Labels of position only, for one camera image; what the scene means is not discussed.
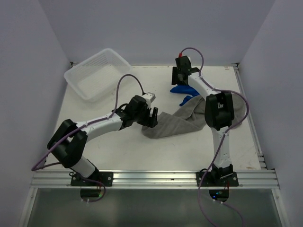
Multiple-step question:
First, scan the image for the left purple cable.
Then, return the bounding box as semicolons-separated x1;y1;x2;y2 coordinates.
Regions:
31;74;147;171

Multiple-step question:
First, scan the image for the aluminium mounting rail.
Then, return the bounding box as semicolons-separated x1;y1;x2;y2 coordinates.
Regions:
30;170;279;189

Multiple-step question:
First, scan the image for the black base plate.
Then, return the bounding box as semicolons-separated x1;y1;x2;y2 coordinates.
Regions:
196;169;239;187
69;171;114;187

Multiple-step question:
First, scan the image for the blue towel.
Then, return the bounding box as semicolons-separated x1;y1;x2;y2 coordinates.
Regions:
170;85;199;106

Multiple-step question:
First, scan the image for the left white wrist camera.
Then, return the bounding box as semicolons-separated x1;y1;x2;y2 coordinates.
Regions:
142;92;156;103

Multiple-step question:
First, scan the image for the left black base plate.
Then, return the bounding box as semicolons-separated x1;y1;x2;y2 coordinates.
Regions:
69;171;114;187

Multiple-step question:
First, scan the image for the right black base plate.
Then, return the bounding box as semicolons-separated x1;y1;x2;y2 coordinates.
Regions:
196;169;239;187

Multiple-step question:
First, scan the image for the white plastic basket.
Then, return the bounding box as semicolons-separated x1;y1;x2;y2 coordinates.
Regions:
64;48;133;102

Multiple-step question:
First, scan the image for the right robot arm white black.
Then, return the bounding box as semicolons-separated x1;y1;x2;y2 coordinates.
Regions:
172;53;234;186

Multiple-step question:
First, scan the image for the grey towel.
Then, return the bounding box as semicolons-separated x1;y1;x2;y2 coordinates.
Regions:
141;93;246;140

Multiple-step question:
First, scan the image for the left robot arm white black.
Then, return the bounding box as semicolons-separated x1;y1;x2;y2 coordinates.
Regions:
47;93;158;186

